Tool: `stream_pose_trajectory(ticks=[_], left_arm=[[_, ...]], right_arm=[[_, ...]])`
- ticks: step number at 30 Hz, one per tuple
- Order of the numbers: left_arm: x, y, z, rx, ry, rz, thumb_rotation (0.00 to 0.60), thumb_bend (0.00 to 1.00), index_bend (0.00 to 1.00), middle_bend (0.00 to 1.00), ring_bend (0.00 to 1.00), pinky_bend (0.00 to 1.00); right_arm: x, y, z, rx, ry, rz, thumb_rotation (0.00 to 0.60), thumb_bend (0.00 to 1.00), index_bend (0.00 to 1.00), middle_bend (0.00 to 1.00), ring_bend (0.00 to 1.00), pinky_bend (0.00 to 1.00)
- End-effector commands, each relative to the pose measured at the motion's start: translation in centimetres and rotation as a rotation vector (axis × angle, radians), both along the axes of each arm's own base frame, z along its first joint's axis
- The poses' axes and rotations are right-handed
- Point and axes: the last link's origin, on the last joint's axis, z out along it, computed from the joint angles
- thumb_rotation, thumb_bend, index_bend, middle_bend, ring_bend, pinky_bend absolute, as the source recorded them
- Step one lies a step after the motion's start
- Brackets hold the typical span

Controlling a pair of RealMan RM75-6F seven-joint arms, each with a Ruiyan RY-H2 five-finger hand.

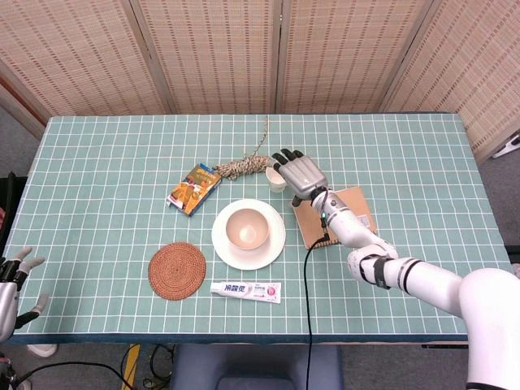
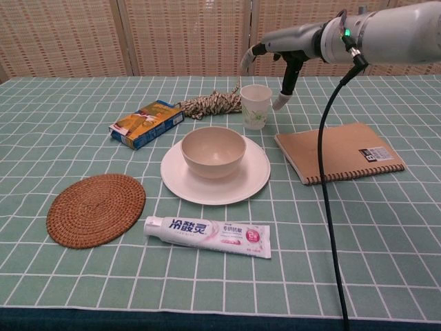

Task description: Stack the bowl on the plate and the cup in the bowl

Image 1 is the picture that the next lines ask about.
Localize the floral print paper cup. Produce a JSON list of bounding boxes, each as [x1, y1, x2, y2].
[[266, 165, 288, 193]]

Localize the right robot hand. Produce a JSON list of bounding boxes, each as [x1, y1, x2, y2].
[[271, 148, 329, 206]]

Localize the green checked tablecloth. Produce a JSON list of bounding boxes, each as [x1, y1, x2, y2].
[[11, 113, 514, 345]]

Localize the white toothpaste tube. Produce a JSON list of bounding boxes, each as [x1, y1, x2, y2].
[[210, 280, 283, 305]]

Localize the bamboo folding screen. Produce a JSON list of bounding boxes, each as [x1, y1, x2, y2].
[[0, 0, 520, 163]]

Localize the black floor cables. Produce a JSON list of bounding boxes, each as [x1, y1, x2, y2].
[[140, 344, 176, 385]]

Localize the blue padded chair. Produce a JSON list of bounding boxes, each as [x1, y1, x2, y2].
[[169, 344, 345, 390]]

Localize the white paper plate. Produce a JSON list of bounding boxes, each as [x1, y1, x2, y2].
[[211, 198, 287, 271]]

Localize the yellow floor object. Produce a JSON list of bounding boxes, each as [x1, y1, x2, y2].
[[120, 344, 141, 388]]

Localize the blue yellow cardboard box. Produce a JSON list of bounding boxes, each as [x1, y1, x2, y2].
[[166, 162, 223, 217]]

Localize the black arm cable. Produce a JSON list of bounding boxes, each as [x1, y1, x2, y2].
[[304, 189, 331, 390]]

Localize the brown spiral notebook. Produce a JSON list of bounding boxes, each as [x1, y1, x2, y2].
[[292, 185, 379, 250]]

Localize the woven rattan coaster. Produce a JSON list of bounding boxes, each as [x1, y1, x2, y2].
[[147, 241, 207, 301]]

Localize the white screen foot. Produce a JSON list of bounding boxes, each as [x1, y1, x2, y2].
[[492, 132, 520, 159]]

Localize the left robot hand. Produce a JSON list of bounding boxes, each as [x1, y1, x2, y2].
[[0, 246, 50, 342]]

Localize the black side chair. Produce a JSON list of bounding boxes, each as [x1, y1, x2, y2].
[[0, 171, 18, 253]]

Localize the braided rope bundle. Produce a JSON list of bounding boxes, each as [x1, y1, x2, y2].
[[214, 116, 272, 182]]

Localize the beige plastic bowl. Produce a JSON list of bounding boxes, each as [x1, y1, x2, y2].
[[225, 208, 270, 250]]

